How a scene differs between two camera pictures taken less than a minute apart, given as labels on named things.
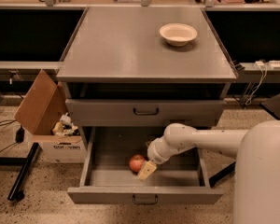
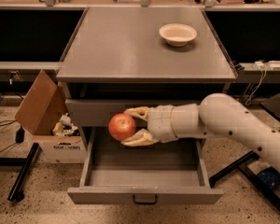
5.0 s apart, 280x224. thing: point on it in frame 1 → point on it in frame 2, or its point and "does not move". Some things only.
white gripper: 155,156 → 160,122
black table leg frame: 15,193 does not move
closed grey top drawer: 145,112 does not move
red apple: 136,162 → 121,126
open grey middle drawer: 106,177 does not move
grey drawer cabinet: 121,74 does not move
